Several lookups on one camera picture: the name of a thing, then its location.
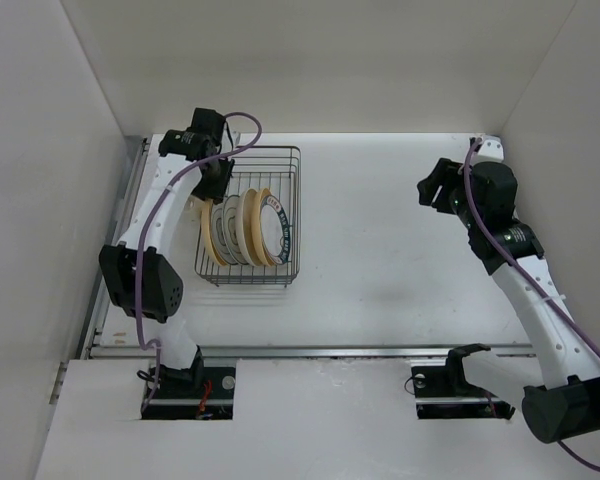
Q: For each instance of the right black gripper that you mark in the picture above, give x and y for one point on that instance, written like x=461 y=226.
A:
x=446 y=173

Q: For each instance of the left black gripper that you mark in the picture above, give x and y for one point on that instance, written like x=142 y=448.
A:
x=214 y=192

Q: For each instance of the yellow bear plate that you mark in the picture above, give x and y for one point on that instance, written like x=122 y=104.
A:
x=205 y=222

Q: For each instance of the white plate green outline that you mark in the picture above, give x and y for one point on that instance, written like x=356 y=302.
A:
x=218 y=236

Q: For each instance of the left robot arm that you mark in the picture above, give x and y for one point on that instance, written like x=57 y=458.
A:
x=138 y=274

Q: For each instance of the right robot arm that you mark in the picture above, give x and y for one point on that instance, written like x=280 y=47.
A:
x=560 y=397

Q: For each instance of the yellow plate in rack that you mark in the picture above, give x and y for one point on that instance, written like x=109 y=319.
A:
x=256 y=224

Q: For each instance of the cream white plate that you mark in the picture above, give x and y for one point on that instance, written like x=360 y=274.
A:
x=243 y=229

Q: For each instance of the white plate dark green band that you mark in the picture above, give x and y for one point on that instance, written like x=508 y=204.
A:
x=275 y=229

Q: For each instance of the grey wire dish rack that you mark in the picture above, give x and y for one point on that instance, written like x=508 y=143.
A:
x=277 y=168

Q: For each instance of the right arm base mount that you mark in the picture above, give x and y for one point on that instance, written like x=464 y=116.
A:
x=437 y=399

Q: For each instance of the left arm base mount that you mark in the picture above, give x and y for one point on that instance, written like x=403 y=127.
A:
x=212 y=400

